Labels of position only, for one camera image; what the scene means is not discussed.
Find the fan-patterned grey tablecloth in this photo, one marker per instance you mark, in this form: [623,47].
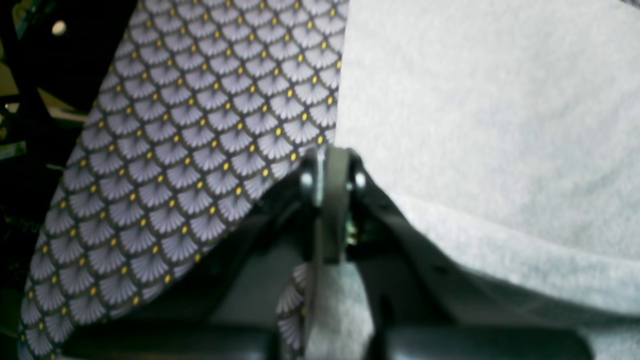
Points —
[206,104]

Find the light grey T-shirt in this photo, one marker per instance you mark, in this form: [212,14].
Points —
[507,133]

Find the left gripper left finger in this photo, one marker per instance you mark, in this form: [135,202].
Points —
[224,308]

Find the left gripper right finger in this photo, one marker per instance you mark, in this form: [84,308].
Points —
[457,318]

